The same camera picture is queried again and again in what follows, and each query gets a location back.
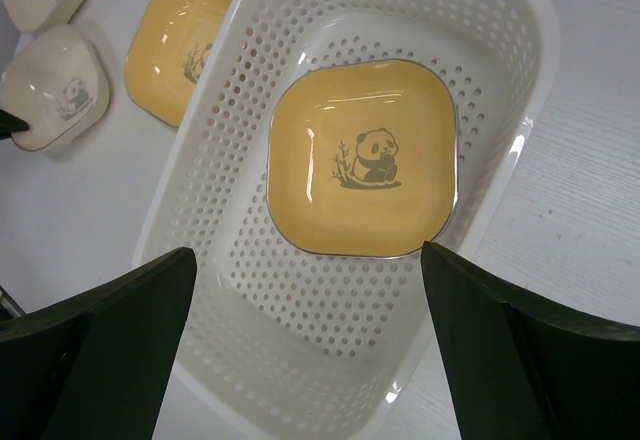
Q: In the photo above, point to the yellow panda plate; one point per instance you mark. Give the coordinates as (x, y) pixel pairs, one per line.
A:
(169, 52)
(362, 160)

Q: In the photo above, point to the white perforated plastic bin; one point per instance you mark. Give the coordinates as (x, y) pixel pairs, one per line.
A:
(293, 345)

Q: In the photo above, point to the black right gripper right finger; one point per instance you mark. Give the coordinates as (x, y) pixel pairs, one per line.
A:
(521, 366)

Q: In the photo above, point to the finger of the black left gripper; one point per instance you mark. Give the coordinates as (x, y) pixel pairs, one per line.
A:
(10, 124)

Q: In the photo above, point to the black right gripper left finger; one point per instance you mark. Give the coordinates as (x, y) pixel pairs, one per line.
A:
(97, 365)

